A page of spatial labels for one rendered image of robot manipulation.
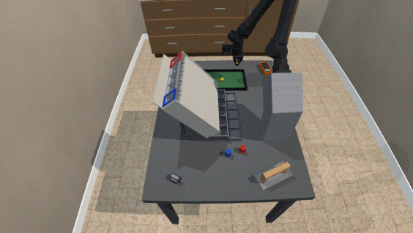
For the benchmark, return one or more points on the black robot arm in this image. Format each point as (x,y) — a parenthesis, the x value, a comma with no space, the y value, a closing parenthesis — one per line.
(273,48)

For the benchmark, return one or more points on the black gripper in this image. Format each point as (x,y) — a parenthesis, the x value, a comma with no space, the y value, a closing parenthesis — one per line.
(239,58)

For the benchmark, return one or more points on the red plug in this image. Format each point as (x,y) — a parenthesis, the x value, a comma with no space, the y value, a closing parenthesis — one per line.
(242,149)

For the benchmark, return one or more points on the blue plug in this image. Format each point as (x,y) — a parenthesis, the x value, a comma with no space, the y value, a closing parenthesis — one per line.
(228,153)

